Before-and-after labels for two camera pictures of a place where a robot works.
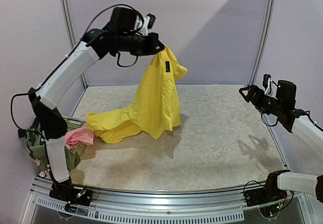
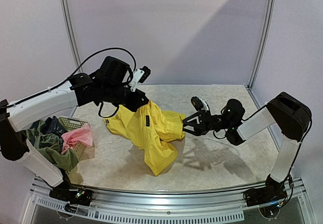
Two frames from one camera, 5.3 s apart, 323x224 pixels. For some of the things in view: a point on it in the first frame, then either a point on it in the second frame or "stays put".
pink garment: [81, 135] stays put
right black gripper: [255, 97] -> [205, 122]
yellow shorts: [156, 106] -> [152, 129]
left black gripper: [153, 48] -> [136, 103]
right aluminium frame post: [267, 35] stays put
